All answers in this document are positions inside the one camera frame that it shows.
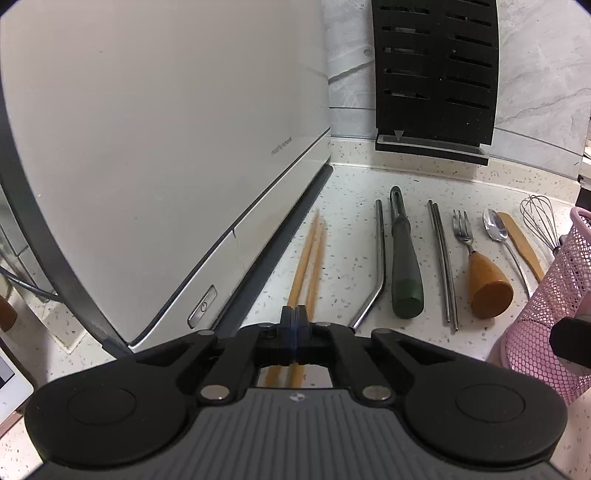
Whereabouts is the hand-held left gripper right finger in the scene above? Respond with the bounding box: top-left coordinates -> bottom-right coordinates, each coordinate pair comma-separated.
295,306 -> 463,408

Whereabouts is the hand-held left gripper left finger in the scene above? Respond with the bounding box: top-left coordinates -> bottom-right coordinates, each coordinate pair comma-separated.
133,306 -> 296,403

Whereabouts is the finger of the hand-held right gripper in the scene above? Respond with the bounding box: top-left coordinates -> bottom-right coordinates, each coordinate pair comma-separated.
551,316 -> 591,371

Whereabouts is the pink mesh utensil holder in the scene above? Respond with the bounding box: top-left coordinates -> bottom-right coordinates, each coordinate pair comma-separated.
487,207 -> 591,407

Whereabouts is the wooden chopstick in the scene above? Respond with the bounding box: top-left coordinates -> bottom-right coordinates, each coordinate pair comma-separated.
263,210 -> 321,389
288,224 -> 328,389

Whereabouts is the metal whisk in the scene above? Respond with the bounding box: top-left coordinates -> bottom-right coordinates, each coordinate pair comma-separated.
520,195 -> 566,254

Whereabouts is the wooden handled fork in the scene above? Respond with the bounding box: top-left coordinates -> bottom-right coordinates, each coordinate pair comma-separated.
451,209 -> 515,320

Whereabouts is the dark handled peeler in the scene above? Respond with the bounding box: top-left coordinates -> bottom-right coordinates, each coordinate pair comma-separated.
389,185 -> 426,320

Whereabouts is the wooden butter knife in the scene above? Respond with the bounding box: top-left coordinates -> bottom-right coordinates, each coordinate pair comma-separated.
498,212 -> 546,283

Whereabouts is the bent metal straw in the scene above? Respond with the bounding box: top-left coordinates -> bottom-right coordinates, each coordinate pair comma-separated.
347,199 -> 387,330

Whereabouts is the silver metal spoon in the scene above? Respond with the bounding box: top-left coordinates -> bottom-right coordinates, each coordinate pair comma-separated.
482,209 -> 532,301

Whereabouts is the white countertop appliance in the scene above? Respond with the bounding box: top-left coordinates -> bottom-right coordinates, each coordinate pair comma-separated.
0,0 -> 334,365

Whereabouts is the black knife block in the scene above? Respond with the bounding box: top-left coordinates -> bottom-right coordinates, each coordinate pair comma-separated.
372,0 -> 501,167

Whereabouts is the brown wooden knob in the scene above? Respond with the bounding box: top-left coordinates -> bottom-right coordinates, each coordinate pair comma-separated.
0,295 -> 19,332

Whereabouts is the white tablet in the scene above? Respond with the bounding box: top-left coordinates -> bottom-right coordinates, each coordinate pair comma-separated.
0,342 -> 35,418

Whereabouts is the black power cable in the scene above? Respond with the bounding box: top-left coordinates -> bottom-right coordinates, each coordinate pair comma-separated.
0,265 -> 58,302

